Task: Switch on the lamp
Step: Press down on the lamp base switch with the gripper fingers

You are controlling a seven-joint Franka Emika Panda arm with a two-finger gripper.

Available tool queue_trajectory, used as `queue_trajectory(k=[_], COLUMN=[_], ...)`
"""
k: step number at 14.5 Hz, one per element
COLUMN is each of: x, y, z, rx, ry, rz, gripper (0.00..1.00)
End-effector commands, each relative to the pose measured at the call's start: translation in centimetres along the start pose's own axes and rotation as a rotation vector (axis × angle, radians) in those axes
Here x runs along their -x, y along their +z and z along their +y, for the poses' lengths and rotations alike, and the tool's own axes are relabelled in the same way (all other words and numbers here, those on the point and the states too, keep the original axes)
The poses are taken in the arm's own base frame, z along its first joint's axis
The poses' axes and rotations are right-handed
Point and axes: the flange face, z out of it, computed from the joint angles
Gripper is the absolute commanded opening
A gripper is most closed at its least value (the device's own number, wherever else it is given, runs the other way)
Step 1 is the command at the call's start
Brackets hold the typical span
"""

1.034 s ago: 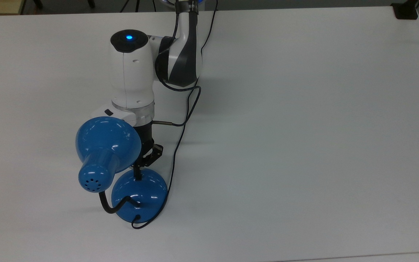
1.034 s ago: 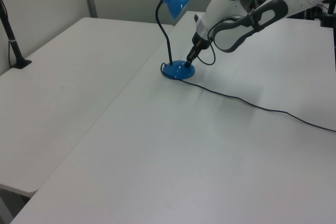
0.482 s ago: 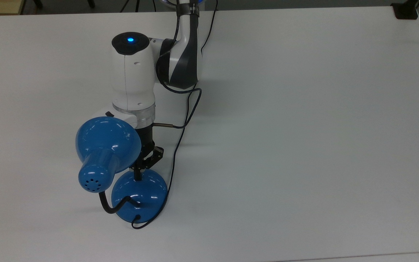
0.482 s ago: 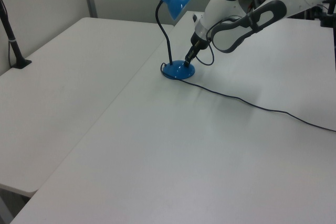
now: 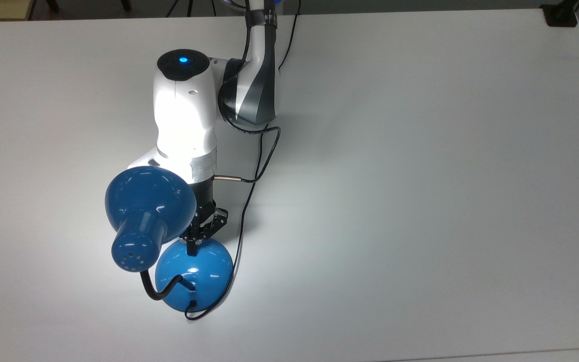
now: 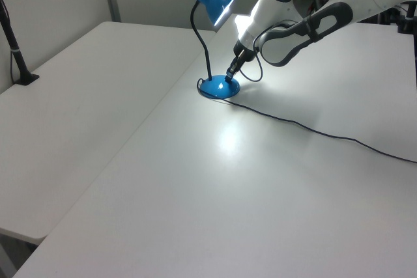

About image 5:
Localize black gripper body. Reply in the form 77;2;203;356
181;178;229;242

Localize blue desk lamp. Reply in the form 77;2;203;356
104;166;234;311

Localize black tripod stand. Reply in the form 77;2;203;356
165;0;218;18

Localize black clamp block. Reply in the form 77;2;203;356
540;2;579;28

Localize black lamp power cable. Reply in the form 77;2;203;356
184;0;302;320

